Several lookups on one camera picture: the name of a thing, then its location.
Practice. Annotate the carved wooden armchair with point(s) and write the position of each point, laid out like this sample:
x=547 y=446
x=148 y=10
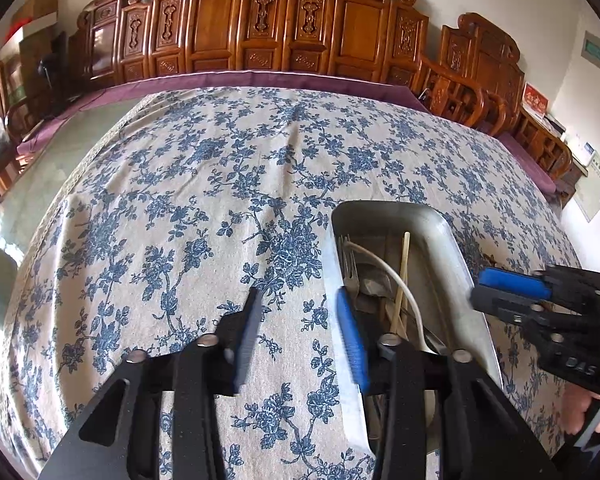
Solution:
x=105 y=40
x=480 y=60

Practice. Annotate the large silver spoon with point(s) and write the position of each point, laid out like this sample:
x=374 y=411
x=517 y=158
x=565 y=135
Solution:
x=375 y=282

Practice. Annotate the wall calendar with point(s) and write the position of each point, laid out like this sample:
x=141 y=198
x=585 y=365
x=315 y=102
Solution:
x=596 y=187

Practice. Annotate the grey utensil box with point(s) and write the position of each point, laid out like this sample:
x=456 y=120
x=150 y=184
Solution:
x=455 y=270

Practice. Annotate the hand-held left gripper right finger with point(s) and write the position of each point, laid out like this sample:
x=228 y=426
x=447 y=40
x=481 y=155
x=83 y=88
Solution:
x=351 y=342

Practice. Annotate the small cardboard box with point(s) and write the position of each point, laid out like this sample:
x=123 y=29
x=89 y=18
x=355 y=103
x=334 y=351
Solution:
x=42 y=2

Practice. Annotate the person's right hand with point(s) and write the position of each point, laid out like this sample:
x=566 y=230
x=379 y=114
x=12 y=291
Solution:
x=575 y=410

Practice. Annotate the wooden chopstick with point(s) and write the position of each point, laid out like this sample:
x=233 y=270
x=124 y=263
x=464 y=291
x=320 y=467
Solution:
x=402 y=272

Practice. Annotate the white and red box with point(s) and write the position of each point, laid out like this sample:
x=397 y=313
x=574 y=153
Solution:
x=14 y=28

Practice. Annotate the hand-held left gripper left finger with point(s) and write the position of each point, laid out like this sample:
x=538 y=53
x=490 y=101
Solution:
x=247 y=337

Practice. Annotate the carved wooden bench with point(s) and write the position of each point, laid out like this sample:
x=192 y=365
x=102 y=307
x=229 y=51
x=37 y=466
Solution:
x=290 y=20

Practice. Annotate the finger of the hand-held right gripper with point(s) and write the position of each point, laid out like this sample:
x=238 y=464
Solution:
x=505 y=305
x=515 y=282

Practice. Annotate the blue floral tablecloth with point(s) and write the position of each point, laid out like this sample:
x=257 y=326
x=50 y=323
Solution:
x=205 y=185

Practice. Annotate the silver fork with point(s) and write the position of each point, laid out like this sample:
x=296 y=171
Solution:
x=349 y=272

